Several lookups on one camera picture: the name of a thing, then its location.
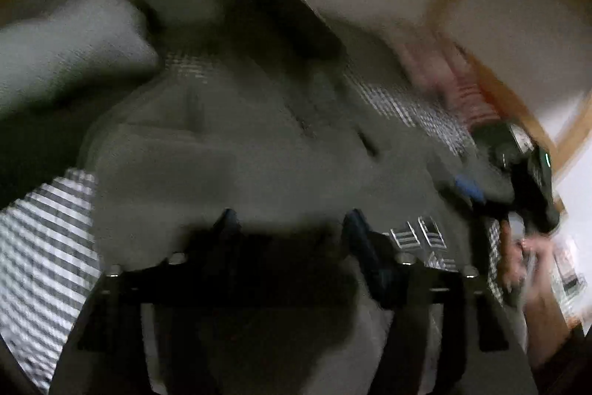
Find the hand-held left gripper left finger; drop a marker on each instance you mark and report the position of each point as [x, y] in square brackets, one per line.
[221, 233]

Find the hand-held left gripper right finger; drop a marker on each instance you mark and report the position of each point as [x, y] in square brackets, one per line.
[365, 247]

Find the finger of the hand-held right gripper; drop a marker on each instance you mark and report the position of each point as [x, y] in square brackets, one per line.
[468, 187]

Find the large grey garment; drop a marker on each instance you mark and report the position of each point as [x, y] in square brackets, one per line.
[259, 145]

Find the person's right forearm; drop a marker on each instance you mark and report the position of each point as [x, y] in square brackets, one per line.
[545, 330]

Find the person's right hand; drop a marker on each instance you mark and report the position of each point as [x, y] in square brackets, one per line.
[532, 265]

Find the red striped cloth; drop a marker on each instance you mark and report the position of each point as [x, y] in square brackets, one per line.
[471, 103]

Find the pink cloth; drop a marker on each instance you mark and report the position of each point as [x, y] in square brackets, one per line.
[425, 62]

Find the checkered bed sheet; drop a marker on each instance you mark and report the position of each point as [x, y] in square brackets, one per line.
[41, 247]

